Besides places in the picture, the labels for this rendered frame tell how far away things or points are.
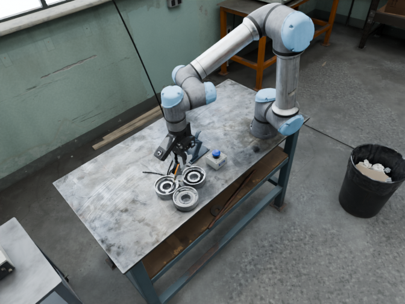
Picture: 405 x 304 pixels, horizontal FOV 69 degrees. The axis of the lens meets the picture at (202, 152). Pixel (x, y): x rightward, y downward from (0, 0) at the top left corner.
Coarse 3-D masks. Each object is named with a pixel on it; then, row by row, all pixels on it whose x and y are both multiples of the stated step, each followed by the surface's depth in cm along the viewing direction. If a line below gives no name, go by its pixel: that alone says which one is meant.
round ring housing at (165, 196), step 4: (164, 176) 130; (168, 176) 130; (172, 176) 130; (176, 180) 129; (156, 184) 129; (164, 184) 129; (168, 184) 130; (176, 184) 128; (160, 188) 127; (164, 188) 130; (156, 192) 125; (172, 192) 124; (160, 196) 125; (164, 196) 124; (168, 196) 124; (172, 196) 125
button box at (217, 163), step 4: (208, 156) 136; (212, 156) 136; (220, 156) 136; (224, 156) 136; (208, 160) 137; (212, 160) 135; (216, 160) 134; (220, 160) 134; (224, 160) 136; (208, 164) 139; (212, 164) 136; (216, 164) 133; (220, 164) 135; (224, 164) 138; (216, 168) 135
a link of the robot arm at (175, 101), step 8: (168, 88) 99; (176, 88) 98; (168, 96) 96; (176, 96) 96; (184, 96) 99; (168, 104) 97; (176, 104) 97; (184, 104) 99; (168, 112) 100; (176, 112) 100; (184, 112) 103; (168, 120) 102; (176, 120) 102
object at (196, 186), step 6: (186, 168) 133; (192, 168) 134; (198, 168) 133; (192, 174) 132; (198, 174) 131; (204, 174) 131; (192, 180) 129; (204, 180) 129; (192, 186) 127; (198, 186) 128
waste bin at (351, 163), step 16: (368, 144) 194; (352, 160) 185; (368, 160) 201; (384, 160) 197; (400, 160) 186; (352, 176) 186; (400, 176) 185; (352, 192) 193; (368, 192) 183; (384, 192) 178; (352, 208) 201; (368, 208) 194
